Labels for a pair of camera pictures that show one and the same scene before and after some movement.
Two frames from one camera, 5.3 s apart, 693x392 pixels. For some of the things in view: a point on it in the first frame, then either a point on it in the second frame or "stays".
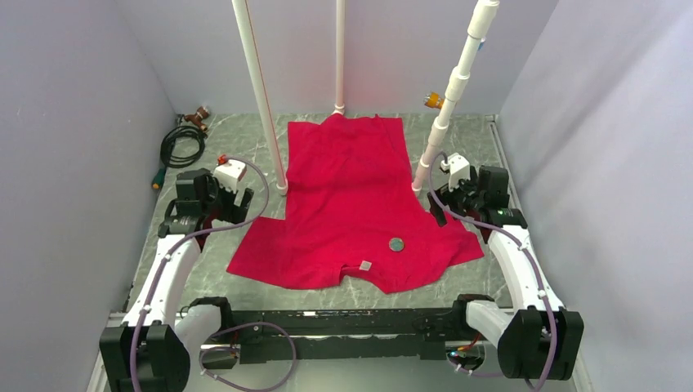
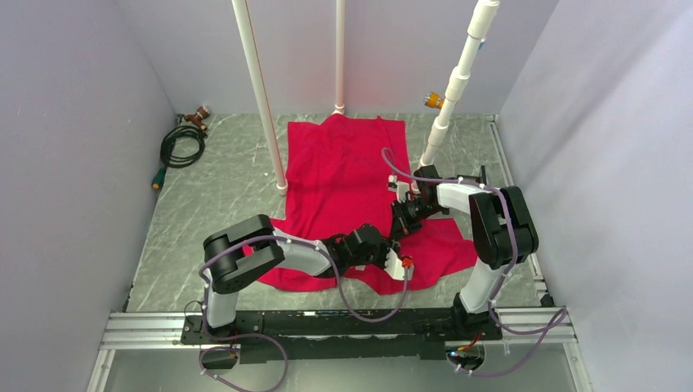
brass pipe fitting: [197, 118] stays
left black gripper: [233, 212] to [387, 243]
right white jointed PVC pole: [480, 28] stays
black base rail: [264, 334] stays
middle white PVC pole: [339, 107] stays
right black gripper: [446, 198] to [400, 224]
